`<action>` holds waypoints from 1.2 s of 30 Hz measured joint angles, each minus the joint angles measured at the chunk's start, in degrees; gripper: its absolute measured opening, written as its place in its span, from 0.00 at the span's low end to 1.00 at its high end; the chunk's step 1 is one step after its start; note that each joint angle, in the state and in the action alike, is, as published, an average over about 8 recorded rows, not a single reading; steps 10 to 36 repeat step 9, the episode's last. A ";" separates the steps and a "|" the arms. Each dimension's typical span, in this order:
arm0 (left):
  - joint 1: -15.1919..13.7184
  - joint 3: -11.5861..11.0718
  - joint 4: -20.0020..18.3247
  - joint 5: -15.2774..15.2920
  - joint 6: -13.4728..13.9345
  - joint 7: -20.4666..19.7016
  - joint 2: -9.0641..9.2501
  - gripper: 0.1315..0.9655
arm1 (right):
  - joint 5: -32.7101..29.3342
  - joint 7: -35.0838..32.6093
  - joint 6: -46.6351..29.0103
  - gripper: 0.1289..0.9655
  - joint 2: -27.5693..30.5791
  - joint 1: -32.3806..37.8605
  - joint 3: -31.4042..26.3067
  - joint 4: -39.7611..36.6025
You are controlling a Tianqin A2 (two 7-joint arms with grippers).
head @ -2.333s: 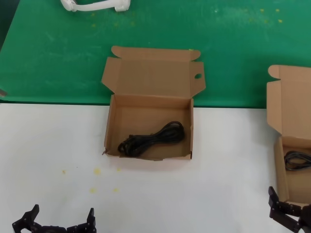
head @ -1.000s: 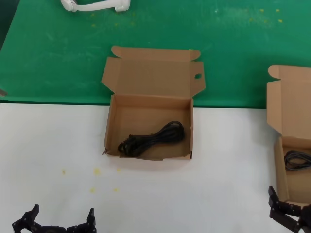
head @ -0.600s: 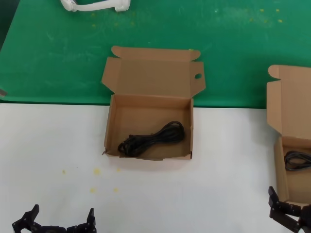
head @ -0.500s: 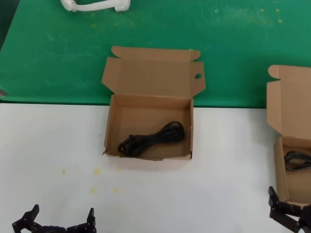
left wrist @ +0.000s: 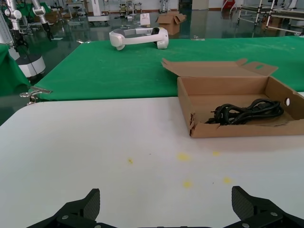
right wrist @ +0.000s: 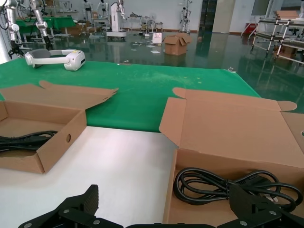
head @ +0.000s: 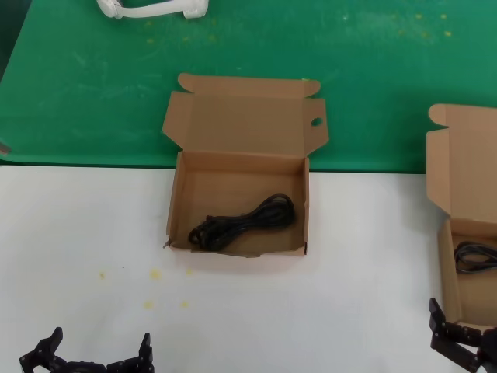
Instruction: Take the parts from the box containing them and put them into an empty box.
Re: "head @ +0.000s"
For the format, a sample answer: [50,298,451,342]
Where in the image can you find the black looped cable bundle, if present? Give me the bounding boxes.
[454,241,497,275]

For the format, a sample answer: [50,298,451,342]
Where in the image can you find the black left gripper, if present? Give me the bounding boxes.
[19,326,155,373]

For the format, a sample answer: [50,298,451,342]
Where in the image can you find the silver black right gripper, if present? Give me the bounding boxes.
[428,298,497,373]

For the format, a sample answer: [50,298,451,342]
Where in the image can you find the open cardboard box with hole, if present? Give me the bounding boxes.
[161,72,330,258]

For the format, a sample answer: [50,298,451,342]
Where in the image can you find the green table mat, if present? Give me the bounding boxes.
[0,0,497,176]

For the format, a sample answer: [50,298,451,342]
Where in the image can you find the open cardboard box without hole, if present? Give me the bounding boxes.
[426,103,497,332]

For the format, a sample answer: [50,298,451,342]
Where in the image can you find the black cable bundle with plug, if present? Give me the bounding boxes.
[187,193,297,252]

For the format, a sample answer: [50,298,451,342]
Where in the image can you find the white curved plastic object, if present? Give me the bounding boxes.
[96,0,210,19]

